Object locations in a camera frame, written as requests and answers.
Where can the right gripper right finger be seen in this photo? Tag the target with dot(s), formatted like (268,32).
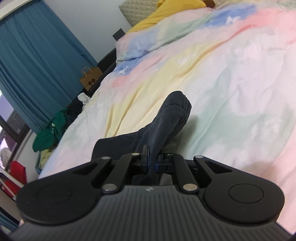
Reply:
(178,168)

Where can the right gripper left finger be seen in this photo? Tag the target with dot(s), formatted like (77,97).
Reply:
(124,170)

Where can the black hooded jacket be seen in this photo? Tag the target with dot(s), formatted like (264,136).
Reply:
(169,121)

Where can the yellow-green fuzzy garment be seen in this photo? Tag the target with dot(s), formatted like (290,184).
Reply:
(44,156)

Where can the green sweatshirt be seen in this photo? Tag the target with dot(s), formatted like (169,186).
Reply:
(52,133)

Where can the red cloth on rack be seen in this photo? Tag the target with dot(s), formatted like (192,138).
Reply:
(17,171)

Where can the brown paper bag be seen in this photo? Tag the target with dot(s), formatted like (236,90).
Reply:
(90,76)

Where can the right blue curtain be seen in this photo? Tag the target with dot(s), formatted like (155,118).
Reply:
(41,63)

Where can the beige quilted headboard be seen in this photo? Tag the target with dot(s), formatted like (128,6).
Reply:
(137,10)

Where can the yellow pillow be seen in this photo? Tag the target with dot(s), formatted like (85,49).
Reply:
(168,8)

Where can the window with black frame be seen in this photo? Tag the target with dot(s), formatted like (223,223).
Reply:
(13,132)

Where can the wall power socket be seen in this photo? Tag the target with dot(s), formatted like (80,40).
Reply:
(118,34)

